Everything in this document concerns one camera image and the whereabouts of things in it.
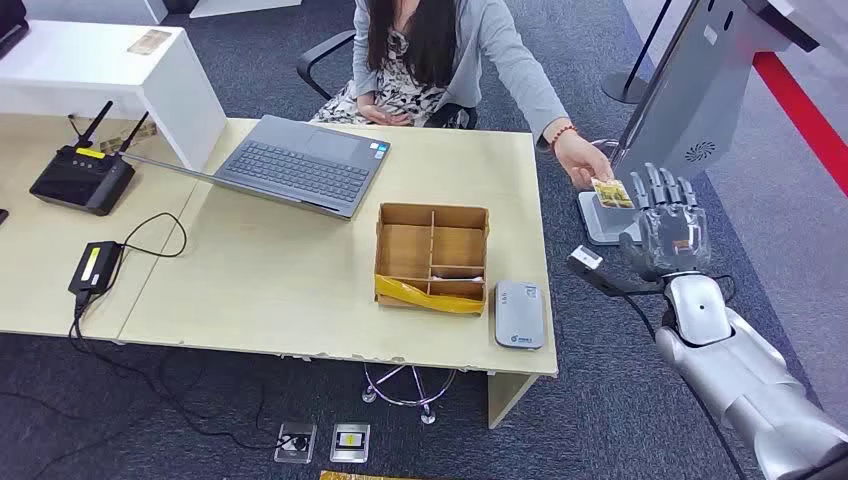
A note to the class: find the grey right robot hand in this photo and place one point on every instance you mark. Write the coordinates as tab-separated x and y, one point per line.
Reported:
672	232

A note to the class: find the person's left hand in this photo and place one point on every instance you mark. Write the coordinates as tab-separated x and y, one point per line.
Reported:
580	159

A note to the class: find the person's right hand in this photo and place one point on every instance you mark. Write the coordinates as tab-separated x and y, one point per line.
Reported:
381	116

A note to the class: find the person's right forearm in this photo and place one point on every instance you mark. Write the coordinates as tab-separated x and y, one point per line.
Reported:
361	83

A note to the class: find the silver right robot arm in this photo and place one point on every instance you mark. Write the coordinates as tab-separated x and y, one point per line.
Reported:
742	378

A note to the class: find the person's left forearm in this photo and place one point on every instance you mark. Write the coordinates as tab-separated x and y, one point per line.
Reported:
540	99

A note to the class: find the person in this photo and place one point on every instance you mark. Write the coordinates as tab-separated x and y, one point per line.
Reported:
477	53

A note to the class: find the grey white card reader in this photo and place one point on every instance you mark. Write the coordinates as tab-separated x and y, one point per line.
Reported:
519	318

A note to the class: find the clear plastic film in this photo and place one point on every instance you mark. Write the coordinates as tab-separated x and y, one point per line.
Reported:
686	238

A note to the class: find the black office chair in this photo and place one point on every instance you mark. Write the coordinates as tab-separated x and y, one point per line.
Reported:
311	63

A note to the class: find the grey laptop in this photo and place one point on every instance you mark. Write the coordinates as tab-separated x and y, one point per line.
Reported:
298	166

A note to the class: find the grey kiosk stand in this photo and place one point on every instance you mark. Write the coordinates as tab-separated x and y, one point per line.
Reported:
689	99

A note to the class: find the divided cardboard box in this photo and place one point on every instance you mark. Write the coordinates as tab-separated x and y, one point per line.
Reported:
404	252

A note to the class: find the white cabinet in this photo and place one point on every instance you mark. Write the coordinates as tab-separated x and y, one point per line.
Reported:
99	10
245	5

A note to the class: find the tan sticker label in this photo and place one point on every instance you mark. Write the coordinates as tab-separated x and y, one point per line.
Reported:
149	42

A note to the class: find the brown tape strip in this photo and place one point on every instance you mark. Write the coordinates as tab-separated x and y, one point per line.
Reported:
116	142

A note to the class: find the chrome stool base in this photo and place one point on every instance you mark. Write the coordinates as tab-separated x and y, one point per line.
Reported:
428	417

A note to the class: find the white desk shelf unit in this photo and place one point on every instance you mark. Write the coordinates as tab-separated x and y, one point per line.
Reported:
79	73

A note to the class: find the black router with antennas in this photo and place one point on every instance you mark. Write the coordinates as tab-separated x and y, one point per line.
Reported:
79	185

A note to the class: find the black power adapter yellow label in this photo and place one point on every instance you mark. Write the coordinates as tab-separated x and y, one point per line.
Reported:
96	268

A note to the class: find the floor socket with yellow mark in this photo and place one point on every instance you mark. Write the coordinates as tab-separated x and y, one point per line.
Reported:
350	442

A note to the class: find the floor socket with plug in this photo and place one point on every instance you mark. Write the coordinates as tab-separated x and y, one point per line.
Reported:
295	442

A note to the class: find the chrome stanchion post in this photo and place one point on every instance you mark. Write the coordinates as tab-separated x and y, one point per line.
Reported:
609	143

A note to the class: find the black stanchion post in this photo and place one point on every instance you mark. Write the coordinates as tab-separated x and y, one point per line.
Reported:
623	89

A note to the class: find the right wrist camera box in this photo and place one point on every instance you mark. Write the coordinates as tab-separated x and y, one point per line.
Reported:
599	275

